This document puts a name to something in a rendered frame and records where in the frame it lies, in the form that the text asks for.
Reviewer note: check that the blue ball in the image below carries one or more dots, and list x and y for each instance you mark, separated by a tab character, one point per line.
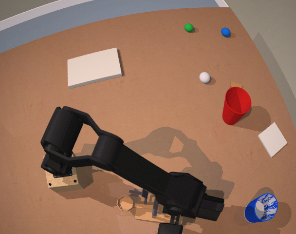
225	32

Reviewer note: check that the red plastic cup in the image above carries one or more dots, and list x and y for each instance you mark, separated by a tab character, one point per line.
237	103

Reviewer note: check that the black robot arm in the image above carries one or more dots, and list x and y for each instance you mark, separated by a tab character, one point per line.
181	194

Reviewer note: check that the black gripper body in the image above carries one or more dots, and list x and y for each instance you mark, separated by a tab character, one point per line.
171	228

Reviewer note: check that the green ball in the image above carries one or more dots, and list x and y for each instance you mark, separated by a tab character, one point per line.
189	27

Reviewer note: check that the white flat rectangular block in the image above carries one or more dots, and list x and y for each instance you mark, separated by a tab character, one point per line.
95	67

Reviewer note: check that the blue mug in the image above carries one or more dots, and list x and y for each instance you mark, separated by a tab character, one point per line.
261	209

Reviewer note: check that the white ball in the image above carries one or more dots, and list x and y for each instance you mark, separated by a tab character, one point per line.
204	77

